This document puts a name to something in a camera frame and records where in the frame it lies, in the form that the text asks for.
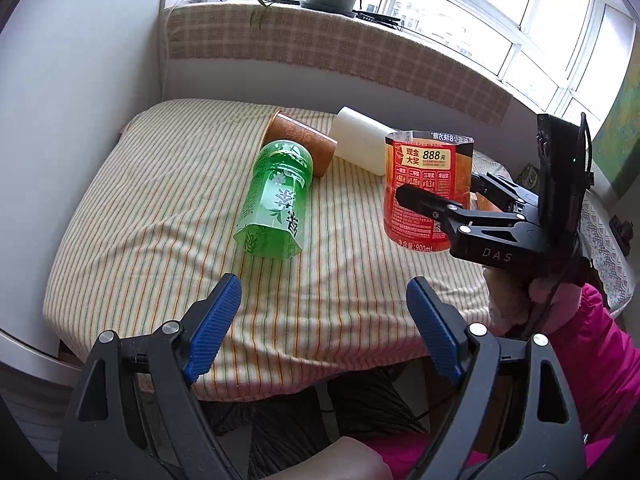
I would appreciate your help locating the red label plastic cup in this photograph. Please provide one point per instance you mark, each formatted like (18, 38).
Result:
(425, 175)

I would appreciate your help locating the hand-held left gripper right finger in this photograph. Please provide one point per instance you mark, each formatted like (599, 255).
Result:
(434, 330)

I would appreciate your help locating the person's dark striped pants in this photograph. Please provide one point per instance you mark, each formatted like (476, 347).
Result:
(300, 420)

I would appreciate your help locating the person's right forearm pink sleeve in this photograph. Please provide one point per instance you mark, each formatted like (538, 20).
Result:
(600, 360)

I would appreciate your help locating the person's right hand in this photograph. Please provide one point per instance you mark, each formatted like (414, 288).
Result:
(506, 302)

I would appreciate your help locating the white lace cloth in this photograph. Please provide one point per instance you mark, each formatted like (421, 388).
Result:
(602, 255)

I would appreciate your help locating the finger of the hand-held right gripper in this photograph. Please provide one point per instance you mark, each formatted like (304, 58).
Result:
(505, 192)
(480, 240)

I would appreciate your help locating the small dark object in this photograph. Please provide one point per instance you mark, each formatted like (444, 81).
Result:
(623, 229)

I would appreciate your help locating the checked windowsill cloth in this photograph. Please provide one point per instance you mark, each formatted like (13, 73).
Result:
(325, 55)

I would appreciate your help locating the brown paper cup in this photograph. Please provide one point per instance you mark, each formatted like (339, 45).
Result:
(310, 140)

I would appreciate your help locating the green plastic cup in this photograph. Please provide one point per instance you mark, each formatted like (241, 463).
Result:
(275, 195)

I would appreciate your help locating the person's left forearm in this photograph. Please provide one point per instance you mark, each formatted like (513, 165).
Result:
(350, 460)

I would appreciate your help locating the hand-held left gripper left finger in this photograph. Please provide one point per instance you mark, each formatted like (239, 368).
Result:
(212, 330)

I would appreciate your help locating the white cup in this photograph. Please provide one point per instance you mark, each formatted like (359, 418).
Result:
(357, 142)

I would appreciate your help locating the striped table cloth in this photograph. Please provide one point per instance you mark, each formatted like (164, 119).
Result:
(150, 210)

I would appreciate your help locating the white window frame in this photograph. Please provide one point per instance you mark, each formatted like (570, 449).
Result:
(520, 45)

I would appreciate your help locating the person's pink garment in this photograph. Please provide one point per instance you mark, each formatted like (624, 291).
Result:
(425, 457)

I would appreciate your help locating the small printed box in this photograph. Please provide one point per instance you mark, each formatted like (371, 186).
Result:
(529, 176)

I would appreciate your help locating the flat black device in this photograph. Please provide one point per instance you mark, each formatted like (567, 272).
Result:
(377, 17)

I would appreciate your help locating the green yellow painting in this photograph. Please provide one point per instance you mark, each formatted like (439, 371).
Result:
(622, 135)

